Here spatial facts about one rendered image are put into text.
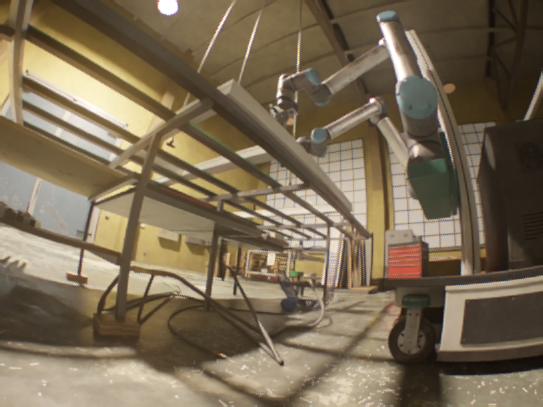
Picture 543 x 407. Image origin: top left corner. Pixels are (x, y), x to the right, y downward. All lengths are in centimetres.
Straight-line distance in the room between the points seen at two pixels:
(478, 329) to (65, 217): 721
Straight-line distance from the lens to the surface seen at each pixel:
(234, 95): 83
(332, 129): 144
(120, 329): 91
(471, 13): 1028
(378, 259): 822
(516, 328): 84
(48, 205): 699
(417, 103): 83
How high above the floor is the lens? 32
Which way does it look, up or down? 17 degrees up
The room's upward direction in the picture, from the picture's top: 6 degrees clockwise
